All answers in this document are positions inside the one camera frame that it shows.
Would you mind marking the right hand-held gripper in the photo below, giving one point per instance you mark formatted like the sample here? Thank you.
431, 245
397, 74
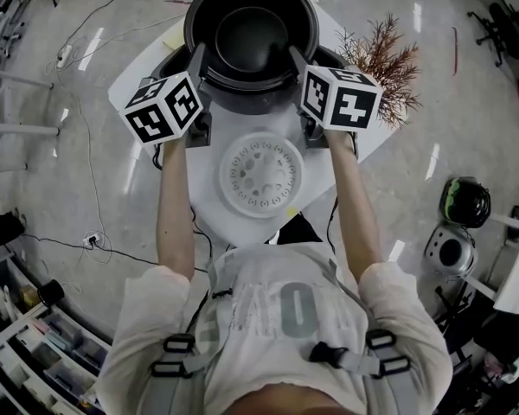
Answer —
341, 102

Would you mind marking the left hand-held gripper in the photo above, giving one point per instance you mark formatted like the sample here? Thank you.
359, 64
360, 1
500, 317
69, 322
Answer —
160, 110

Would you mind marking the dark blue rice cooker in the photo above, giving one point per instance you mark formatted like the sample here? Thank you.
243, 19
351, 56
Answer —
335, 61

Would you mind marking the dark metal pot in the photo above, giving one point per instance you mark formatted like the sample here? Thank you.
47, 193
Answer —
251, 37

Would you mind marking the white perforated round plate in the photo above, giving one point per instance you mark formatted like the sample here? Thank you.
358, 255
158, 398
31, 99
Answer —
261, 175

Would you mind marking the person's left forearm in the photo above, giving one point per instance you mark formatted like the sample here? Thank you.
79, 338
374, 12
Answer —
175, 214

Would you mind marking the person's right forearm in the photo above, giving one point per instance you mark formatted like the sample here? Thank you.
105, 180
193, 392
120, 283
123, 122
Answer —
356, 214

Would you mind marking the pale yellow pad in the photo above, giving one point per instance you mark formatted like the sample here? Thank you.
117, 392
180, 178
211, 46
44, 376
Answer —
175, 40

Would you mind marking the dried brown plant in vase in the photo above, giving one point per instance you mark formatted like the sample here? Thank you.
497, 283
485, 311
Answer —
385, 72

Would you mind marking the long white power strip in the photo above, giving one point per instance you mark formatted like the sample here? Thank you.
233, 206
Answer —
65, 55

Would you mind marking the yellow sticker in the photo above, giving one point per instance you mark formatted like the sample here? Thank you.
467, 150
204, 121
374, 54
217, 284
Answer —
292, 211

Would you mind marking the red strip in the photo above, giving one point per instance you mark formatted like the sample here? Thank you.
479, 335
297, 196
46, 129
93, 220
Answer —
455, 50

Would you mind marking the white background table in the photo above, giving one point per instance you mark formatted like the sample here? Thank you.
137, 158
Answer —
8, 115

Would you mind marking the small white power strip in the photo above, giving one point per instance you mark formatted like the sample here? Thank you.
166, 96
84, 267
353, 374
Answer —
92, 239

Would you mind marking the black office chair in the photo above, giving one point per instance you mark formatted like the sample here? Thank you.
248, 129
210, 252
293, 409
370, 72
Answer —
501, 33

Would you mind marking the black helmet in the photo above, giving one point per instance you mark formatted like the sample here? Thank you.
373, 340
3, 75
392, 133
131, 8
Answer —
465, 203

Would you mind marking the black cylinder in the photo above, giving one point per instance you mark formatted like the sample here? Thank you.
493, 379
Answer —
51, 293

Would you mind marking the person's white printed shirt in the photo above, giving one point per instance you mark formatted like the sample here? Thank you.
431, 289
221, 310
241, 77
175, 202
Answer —
277, 353

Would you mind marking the white side table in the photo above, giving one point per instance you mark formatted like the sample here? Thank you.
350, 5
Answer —
514, 266

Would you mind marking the grey harness with black buckles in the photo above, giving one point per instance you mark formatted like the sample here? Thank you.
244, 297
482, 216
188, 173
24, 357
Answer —
359, 361

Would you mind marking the white shelf unit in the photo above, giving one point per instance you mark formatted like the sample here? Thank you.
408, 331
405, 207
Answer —
34, 353

